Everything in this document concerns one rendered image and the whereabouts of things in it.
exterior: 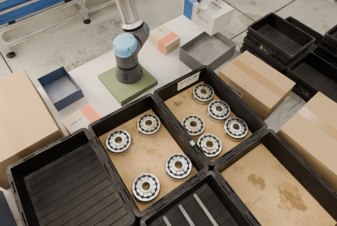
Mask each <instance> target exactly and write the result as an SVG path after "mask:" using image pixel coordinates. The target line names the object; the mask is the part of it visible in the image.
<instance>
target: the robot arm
mask: <svg viewBox="0 0 337 226"><path fill-rule="evenodd" d="M207 1H208V0H197V4H196V15H197V14H198V12H199V10H200V9H202V10H205V11H206V10H207V9H208V8H209V6H208V3H207ZM216 1H217V0H216ZM115 2H116V5H117V7H118V10H119V13H120V15H121V18H122V21H123V23H122V25H121V26H122V29H123V32H124V33H122V34H121V35H118V36H116V37H115V39H114V41H113V51H114V55H115V60H116V69H115V77H116V79H117V80H118V81H119V82H121V83H123V84H133V83H136V82H138V81H139V80H141V78H142V76H143V71H142V67H141V65H140V64H139V62H138V54H139V52H140V50H141V49H142V47H143V45H144V44H145V42H146V41H147V40H148V38H149V35H150V28H149V26H148V24H147V23H146V22H145V21H144V20H143V19H142V18H141V17H139V16H138V12H137V9H136V6H135V3H134V0H115Z"/></svg>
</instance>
